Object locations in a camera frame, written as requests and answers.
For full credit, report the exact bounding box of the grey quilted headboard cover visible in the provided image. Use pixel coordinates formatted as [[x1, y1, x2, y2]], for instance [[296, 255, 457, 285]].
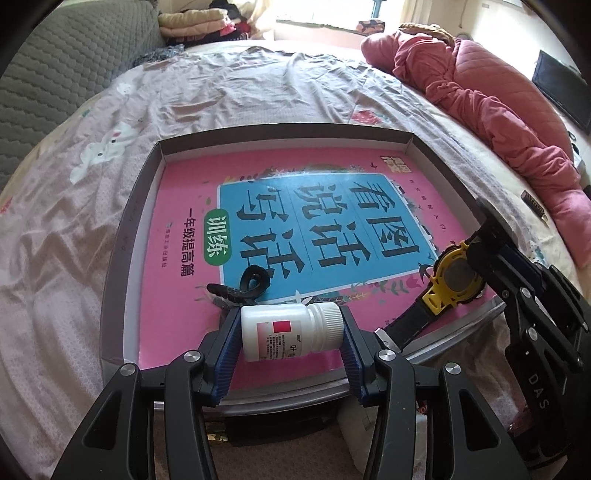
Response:
[[0, 0, 167, 185]]

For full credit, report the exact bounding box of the pink quilt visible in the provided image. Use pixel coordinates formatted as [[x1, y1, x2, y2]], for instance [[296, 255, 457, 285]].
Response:
[[360, 23, 591, 273]]

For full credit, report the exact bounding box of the white pill bottle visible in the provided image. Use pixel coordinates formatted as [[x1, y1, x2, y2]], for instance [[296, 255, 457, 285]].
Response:
[[240, 302, 345, 363]]

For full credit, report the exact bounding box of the yellow and black wristwatch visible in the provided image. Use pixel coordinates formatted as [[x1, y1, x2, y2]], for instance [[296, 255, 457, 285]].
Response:
[[374, 198, 513, 354]]

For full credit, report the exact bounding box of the black television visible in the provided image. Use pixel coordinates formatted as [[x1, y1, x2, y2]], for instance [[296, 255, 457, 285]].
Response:
[[531, 50, 591, 134]]

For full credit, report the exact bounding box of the black hair clip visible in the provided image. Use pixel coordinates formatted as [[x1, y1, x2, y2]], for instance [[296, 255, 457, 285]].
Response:
[[206, 265, 273, 308]]

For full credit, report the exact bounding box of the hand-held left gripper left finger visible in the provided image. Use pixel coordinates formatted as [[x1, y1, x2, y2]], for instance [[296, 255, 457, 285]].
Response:
[[51, 313, 244, 480]]

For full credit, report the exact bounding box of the dark floral cloth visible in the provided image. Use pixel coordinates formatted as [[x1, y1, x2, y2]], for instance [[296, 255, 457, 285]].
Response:
[[134, 44, 185, 68]]

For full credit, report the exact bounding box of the pile of folded clothes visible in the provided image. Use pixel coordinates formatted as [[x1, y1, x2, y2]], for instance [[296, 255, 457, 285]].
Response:
[[157, 0, 259, 44]]

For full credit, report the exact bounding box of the pink floral bed sheet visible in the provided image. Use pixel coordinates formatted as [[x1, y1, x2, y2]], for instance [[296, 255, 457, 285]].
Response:
[[0, 39, 591, 462]]

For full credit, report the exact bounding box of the window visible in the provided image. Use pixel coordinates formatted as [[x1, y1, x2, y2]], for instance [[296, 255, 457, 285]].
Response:
[[277, 0, 416, 28]]

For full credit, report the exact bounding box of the grey cardboard box tray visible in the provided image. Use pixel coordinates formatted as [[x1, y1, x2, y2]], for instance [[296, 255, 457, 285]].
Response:
[[104, 124, 513, 407]]

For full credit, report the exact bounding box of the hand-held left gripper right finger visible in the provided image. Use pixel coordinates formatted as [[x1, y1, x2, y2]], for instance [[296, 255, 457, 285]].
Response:
[[339, 308, 532, 480]]

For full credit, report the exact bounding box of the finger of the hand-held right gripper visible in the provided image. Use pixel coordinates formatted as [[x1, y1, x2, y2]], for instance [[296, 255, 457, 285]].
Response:
[[480, 240, 583, 372], [505, 249, 591, 333]]

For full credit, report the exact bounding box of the pink and blue book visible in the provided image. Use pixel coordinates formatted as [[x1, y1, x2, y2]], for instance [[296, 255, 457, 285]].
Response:
[[136, 148, 497, 374]]

